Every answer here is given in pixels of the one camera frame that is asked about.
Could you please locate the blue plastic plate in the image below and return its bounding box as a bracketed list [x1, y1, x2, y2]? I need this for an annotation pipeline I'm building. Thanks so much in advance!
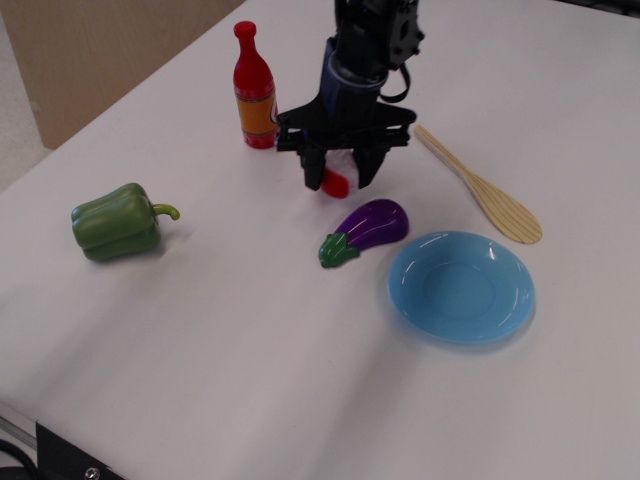
[387, 231, 536, 344]

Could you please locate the red toy sauce bottle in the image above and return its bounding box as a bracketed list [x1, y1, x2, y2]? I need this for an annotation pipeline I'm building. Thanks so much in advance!
[233, 21, 279, 149]

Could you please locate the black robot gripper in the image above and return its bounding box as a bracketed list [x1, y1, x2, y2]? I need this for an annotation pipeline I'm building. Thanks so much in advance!
[276, 37, 416, 190]

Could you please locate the beige wooden cabinet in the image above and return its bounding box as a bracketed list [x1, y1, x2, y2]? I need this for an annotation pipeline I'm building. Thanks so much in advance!
[1, 0, 239, 149]

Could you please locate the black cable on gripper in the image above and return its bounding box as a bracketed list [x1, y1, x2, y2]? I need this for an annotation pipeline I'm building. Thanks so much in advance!
[377, 62, 412, 104]

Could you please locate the purple toy eggplant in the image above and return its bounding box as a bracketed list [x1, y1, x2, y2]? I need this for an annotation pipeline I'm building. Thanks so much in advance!
[318, 199, 410, 268]

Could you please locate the black cable at corner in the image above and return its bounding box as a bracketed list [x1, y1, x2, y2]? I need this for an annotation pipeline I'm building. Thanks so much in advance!
[0, 437, 41, 480]

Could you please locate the black metal table bracket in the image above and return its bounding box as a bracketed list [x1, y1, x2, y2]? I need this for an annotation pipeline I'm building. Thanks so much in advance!
[36, 423, 124, 480]

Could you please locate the wooden rice paddle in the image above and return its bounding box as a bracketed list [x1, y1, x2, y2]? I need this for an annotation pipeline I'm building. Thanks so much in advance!
[414, 125, 543, 245]

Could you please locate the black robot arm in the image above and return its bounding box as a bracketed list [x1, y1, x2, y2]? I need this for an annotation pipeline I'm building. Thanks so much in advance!
[276, 1, 425, 190]

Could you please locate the red and white toy sushi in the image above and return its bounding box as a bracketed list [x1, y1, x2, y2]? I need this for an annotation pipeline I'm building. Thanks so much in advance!
[321, 150, 359, 199]

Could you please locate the green toy bell pepper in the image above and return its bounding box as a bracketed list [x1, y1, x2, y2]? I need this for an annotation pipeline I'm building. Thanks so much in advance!
[71, 183, 180, 261]

